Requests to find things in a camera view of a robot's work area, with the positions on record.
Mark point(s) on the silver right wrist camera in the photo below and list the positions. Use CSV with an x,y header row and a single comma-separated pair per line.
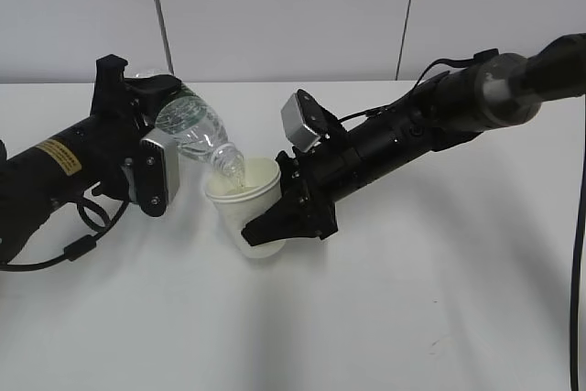
x,y
306,122

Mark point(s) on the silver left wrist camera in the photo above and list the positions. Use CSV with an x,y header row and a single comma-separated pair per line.
x,y
156,172

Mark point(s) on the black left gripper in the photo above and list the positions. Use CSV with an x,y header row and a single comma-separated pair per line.
x,y
123,109

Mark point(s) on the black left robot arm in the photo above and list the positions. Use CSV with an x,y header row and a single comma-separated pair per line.
x,y
42,179

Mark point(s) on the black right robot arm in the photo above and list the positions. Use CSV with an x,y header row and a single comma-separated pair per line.
x,y
489,91

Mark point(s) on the white paper cup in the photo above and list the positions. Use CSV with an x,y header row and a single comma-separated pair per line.
x,y
237,209

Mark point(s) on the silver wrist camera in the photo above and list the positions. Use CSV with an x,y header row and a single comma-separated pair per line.
x,y
306,122
156,172

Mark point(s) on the clear water bottle green label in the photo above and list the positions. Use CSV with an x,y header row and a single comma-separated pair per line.
x,y
200,133

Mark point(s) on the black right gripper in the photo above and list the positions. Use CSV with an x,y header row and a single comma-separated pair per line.
x,y
311,183

